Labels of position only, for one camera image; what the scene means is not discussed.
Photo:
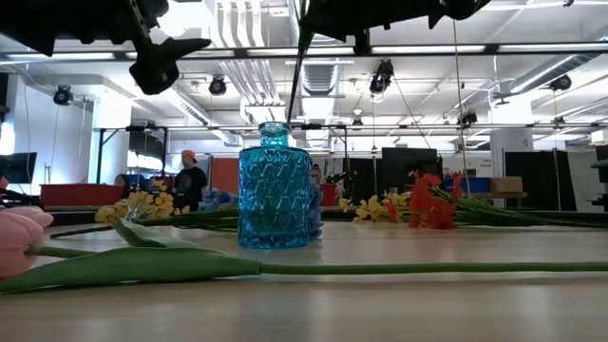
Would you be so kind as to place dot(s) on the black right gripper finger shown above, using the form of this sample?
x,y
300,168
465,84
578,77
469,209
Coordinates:
x,y
337,16
362,43

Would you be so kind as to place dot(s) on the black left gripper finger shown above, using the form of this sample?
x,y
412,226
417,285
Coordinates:
x,y
176,47
154,73

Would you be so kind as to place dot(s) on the yellow artificial flower bunch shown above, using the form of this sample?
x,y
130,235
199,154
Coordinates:
x,y
373,207
161,199

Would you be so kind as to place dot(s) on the blue artificial flower bunch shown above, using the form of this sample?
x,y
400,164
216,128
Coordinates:
x,y
218,198
316,209

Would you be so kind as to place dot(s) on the blue patterned glass vase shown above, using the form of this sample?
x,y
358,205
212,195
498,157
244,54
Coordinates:
x,y
273,199

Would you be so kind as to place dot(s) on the pink artificial tulip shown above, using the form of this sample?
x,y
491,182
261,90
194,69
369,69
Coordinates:
x,y
142,266
28,216

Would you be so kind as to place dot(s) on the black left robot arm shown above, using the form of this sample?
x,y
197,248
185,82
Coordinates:
x,y
24,19

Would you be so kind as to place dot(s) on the thin hanging pole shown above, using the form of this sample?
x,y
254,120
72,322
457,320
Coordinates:
x,y
460,104

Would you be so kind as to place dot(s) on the orange partition panel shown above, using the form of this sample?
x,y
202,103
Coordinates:
x,y
225,173

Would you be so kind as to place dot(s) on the large black monitor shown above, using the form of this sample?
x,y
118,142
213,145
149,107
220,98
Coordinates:
x,y
408,161

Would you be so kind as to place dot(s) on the narrow black partition panel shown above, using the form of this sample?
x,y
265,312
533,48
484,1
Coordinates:
x,y
363,180

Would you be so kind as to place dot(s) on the long red bin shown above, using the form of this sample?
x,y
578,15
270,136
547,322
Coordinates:
x,y
81,195

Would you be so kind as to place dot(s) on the small red box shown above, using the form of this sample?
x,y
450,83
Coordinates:
x,y
328,195

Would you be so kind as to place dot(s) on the dark computer monitor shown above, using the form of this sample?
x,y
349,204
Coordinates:
x,y
19,167

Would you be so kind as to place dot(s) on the blue plastic bin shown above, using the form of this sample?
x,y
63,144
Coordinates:
x,y
475,185

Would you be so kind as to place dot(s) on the brown cardboard box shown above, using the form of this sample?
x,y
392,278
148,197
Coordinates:
x,y
506,184

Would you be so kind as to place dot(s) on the wide black partition panel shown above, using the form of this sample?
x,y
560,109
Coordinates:
x,y
541,176

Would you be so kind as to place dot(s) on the black equipment silhouette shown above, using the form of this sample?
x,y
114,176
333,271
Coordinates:
x,y
602,176

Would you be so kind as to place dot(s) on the black overhead frame bar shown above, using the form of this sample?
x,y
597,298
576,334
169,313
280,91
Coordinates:
x,y
491,48

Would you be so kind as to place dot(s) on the black metal frame stand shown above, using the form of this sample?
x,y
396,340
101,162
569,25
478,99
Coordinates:
x,y
165,152

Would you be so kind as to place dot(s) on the silver ventilation duct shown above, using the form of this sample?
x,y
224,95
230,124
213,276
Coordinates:
x,y
546,73

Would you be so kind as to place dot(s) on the black table edge rail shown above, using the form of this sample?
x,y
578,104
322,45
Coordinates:
x,y
332,214

